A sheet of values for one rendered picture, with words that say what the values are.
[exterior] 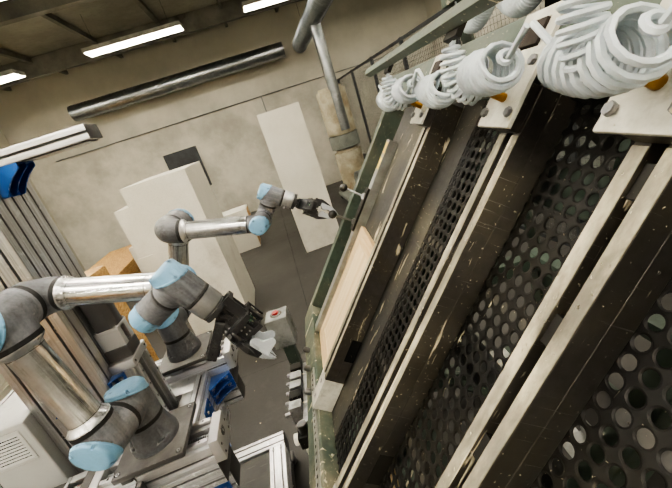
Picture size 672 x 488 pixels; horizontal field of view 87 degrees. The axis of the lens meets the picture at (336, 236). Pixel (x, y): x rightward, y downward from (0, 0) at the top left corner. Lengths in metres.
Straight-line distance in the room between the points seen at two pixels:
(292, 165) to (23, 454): 4.16
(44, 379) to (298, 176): 4.30
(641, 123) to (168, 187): 3.51
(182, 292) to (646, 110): 0.83
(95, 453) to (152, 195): 2.77
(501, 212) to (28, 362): 1.13
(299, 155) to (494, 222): 4.51
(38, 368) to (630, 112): 1.24
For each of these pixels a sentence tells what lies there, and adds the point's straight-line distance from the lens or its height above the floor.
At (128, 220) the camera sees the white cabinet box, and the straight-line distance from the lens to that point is 5.71.
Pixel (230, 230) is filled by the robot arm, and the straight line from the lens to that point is 1.50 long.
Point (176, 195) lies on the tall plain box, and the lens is 3.68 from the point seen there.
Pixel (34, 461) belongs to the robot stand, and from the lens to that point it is 1.75.
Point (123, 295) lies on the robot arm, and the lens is 1.11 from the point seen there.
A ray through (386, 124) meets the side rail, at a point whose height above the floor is 1.70.
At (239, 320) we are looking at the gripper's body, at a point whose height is 1.46.
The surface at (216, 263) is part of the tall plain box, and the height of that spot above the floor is 0.78.
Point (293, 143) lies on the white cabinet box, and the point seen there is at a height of 1.56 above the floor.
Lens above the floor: 1.85
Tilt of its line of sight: 19 degrees down
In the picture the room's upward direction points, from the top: 18 degrees counter-clockwise
